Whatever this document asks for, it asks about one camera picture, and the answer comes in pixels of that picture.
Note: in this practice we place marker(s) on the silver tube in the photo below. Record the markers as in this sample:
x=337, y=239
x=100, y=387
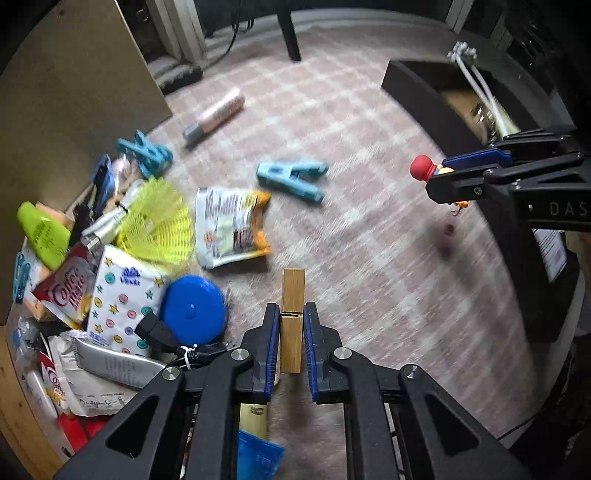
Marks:
x=120, y=364

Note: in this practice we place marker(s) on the red cloth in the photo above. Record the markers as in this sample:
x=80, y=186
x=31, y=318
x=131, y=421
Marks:
x=78, y=434

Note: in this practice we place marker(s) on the yellow ruler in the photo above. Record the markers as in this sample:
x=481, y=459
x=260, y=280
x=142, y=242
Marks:
x=253, y=420

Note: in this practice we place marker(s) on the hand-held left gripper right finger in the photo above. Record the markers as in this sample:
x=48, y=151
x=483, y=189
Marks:
x=310, y=350

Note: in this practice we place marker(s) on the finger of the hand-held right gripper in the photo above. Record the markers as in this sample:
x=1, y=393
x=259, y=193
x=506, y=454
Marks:
x=475, y=159
x=461, y=187

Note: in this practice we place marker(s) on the dotted tissue pack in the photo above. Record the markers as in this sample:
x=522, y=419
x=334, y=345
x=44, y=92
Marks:
x=124, y=295

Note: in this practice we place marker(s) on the pink cosmetic tube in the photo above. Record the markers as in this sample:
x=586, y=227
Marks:
x=217, y=115

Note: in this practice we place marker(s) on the clear plastic bottle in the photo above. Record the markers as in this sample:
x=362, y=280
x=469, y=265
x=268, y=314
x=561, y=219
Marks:
x=25, y=339

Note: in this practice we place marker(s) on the red white sachet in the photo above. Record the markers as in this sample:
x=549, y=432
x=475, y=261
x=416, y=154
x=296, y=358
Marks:
x=51, y=378

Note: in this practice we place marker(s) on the red white coffee packet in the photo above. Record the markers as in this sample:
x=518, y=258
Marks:
x=67, y=286

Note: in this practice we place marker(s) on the blue round tape measure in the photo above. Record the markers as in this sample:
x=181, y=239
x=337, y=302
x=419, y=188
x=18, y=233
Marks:
x=191, y=309

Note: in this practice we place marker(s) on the large beige board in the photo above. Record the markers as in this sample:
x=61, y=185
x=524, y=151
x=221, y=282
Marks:
x=69, y=92

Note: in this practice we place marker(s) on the black light stand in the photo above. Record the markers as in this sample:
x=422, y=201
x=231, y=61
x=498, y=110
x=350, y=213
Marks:
x=289, y=32

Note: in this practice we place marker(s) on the white cardboard box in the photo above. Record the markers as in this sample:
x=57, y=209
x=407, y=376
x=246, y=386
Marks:
x=482, y=120

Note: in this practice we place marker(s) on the white orange snack packet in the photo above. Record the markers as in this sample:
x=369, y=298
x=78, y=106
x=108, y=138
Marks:
x=231, y=226

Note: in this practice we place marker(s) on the lime green pouch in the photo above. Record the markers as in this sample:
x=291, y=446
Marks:
x=44, y=235

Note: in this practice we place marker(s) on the yellow plastic shuttlecock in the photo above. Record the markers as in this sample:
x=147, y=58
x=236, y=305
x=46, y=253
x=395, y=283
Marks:
x=157, y=221

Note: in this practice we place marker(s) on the black container box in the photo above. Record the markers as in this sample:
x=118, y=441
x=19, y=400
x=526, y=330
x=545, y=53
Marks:
x=517, y=277

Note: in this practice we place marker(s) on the blue flat pack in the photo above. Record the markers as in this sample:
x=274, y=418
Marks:
x=101, y=184

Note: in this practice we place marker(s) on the black power adapter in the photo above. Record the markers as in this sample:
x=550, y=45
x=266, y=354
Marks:
x=180, y=78

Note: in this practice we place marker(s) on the wooden block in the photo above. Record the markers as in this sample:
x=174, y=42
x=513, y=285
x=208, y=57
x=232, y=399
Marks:
x=293, y=295

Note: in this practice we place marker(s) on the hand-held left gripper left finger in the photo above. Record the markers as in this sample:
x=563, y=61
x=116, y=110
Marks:
x=272, y=350

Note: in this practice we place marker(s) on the white printed pouch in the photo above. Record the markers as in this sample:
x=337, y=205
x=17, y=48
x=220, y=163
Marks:
x=87, y=401

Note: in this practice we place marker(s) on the white plastic bottle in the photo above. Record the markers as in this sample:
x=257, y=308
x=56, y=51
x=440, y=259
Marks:
x=39, y=397

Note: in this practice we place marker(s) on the blue plastic packet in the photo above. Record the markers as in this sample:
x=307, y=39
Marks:
x=258, y=457

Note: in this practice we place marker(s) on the red capped toy figure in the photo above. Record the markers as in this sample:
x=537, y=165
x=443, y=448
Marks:
x=422, y=168

